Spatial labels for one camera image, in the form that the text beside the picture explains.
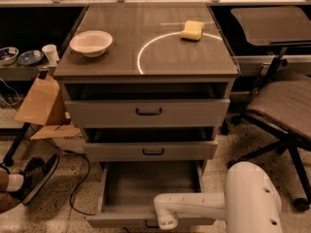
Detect grey bottom drawer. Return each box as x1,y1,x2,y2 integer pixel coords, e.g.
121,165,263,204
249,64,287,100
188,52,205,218
87,160,204,228

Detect grey drawer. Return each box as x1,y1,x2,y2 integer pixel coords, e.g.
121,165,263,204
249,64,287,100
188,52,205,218
65,99,229,128
84,141,218,162
87,160,204,228

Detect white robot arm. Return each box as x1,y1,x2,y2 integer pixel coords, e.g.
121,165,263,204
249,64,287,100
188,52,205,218
154,162,283,233

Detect grey drawer cabinet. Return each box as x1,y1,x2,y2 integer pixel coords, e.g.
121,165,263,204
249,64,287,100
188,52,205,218
52,2,241,180

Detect grey top drawer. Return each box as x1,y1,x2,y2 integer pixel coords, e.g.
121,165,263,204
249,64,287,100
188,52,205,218
65,99,229,128

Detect grey middle drawer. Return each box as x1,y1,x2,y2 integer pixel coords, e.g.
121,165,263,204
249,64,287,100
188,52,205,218
84,141,218,162

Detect yellow sponge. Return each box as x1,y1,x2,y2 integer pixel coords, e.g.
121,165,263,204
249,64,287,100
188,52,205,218
181,20,205,41

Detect white bowl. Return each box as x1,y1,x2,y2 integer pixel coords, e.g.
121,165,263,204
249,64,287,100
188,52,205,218
69,30,113,57

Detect brown cardboard box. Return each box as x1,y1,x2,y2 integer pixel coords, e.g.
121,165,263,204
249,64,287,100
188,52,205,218
15,75,85,153

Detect white paper cup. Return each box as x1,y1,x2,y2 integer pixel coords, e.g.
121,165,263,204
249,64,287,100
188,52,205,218
42,44,59,65

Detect black office chair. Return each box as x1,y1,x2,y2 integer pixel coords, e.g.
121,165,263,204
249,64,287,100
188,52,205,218
231,6,311,212

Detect black sneaker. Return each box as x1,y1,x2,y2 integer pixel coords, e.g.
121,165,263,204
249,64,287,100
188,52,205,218
13,154,59,206

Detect grey side shelf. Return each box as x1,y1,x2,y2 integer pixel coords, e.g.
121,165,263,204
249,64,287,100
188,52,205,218
0,61,56,82

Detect black stand leg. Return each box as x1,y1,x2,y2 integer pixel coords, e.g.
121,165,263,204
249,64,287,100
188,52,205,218
0,122,30,167

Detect metal bowl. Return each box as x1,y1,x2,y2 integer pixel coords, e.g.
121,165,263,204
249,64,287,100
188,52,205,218
0,47,18,66

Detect person leg brown trousers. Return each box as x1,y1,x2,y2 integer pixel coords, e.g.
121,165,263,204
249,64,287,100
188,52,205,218
0,169,24,214

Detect black floor cable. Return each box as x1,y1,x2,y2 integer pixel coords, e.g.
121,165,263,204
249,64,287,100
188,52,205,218
42,136,98,216

